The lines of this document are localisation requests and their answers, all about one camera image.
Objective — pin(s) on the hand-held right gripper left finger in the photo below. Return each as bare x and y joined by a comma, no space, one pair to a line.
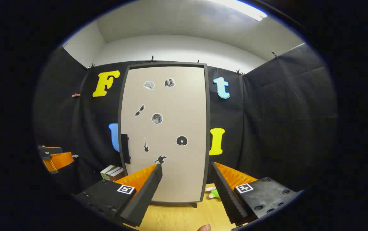
145,195

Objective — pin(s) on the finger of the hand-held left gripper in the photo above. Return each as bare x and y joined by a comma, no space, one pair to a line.
50,150
58,160

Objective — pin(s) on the dark grey cabinet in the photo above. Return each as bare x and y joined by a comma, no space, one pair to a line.
207,112

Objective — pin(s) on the beige cabinet door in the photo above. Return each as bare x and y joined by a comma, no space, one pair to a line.
171,102

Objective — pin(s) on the black backdrop cloth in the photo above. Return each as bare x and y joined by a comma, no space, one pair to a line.
283,112

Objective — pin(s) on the green book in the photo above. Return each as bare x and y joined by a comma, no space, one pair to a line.
106,171

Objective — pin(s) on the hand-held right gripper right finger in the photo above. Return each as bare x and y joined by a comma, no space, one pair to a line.
227,195

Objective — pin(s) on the pink green plush toy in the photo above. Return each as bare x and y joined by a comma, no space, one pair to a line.
214,193

